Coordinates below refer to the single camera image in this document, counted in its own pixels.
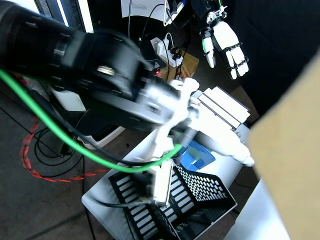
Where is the transparent blue bookend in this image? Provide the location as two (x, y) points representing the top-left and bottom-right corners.
(178, 139), (216, 173)

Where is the red braided cable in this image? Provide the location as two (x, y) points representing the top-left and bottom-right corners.
(21, 117), (108, 183)

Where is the black three-slot file rack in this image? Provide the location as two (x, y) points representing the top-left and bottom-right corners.
(107, 163), (238, 240)

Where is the book with white spine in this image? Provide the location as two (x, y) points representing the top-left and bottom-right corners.
(211, 89), (248, 120)

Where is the white and black floor unit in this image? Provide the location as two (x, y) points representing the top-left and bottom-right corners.
(48, 88), (126, 151)

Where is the white five-finger hand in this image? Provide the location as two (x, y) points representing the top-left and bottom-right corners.
(199, 21), (250, 80)
(195, 124), (256, 168)

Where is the black box with red light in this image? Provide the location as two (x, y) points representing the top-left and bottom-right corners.
(138, 41), (167, 76)

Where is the white power strip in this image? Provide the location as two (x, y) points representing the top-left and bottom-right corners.
(149, 36), (185, 68)

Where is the white paper sheet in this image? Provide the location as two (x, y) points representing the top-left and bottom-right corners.
(120, 0), (167, 19)

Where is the small brown cardboard box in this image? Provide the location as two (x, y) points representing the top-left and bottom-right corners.
(178, 49), (200, 78)

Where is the green cable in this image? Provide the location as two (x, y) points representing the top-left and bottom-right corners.
(0, 69), (184, 174)

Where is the large brown cardboard panel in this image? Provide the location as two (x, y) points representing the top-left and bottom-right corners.
(248, 48), (320, 240)

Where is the black cable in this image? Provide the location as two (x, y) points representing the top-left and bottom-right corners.
(93, 196), (153, 209)

